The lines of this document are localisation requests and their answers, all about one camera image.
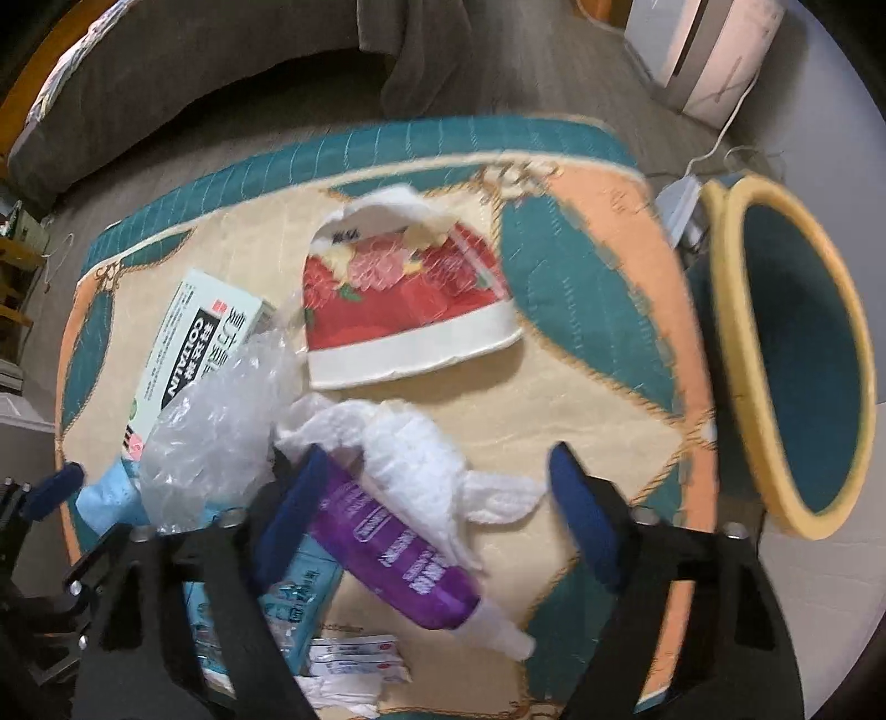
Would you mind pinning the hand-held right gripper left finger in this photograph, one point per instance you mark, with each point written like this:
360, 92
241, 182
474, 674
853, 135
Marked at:
291, 512

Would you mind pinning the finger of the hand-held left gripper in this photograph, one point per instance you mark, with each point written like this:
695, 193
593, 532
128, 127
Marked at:
59, 484

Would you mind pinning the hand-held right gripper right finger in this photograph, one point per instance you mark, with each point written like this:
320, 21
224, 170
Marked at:
585, 512

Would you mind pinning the blue paper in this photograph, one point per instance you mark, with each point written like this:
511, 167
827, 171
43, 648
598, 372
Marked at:
107, 498

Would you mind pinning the clear plastic wrap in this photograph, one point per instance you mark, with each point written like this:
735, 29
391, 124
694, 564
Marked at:
207, 443

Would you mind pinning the purple tube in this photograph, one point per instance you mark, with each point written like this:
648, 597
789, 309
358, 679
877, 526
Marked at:
394, 554

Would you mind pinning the white tissue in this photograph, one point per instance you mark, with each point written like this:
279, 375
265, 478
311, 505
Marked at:
415, 450

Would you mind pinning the teal bin with yellow rim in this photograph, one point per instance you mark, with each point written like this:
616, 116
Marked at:
796, 346

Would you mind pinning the light blue tissue packet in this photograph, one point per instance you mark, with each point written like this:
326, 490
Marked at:
304, 588

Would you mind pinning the teal and beige patterned rug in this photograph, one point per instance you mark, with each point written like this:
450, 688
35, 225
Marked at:
484, 401

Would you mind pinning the small white sachet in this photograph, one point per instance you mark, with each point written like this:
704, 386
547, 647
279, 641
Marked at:
353, 649
360, 671

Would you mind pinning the white crumpled paper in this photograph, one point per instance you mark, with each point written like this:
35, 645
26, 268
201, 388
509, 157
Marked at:
342, 699

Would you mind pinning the white and green carton box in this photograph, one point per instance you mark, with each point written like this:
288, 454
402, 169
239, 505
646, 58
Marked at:
187, 332

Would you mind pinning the wooden chair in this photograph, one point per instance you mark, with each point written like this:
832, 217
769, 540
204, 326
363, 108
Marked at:
14, 291

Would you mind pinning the red and white paper bowl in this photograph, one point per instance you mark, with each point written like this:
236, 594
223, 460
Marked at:
401, 311

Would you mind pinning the white power strip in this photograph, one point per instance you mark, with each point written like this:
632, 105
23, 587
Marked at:
682, 204

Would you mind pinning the bed with grey cover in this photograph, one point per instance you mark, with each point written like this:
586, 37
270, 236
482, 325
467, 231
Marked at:
207, 104

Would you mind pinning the white air purifier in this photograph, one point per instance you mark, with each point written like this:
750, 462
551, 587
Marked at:
706, 48

